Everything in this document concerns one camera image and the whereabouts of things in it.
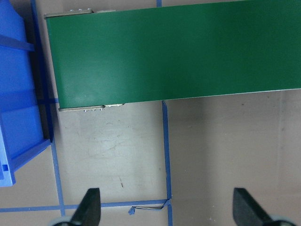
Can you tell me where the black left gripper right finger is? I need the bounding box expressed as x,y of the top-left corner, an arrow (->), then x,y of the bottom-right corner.
232,188 -> 273,226

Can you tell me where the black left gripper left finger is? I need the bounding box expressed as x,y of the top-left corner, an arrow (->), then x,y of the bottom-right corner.
70,188 -> 101,226

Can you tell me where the blue bin robot left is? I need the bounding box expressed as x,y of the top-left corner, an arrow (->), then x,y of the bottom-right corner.
0,0 -> 50,187

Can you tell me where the green conveyor belt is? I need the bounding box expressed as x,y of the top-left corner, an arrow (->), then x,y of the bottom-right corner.
45,0 -> 301,110

